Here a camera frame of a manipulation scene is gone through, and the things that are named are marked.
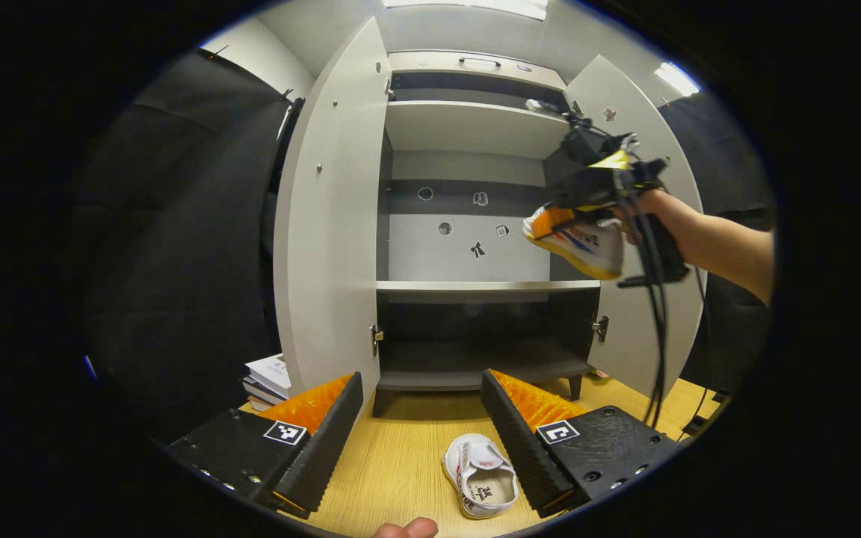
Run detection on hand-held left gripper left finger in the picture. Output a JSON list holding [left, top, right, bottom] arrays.
[[165, 371, 364, 520]]

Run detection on grey shoe cabinet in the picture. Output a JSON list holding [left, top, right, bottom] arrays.
[[371, 50, 611, 419]]

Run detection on white shoe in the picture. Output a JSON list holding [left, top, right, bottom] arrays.
[[522, 203, 626, 282], [442, 433, 519, 520]]

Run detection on grey cabinet door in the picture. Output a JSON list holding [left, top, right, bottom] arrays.
[[274, 16, 392, 401], [561, 54, 706, 397]]

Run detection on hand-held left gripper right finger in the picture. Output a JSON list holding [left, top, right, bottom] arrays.
[[481, 368, 682, 520]]

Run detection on dark cover book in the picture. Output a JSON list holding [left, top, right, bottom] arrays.
[[242, 376, 288, 406]]

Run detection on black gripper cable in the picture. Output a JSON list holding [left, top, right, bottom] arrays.
[[614, 131, 730, 438]]

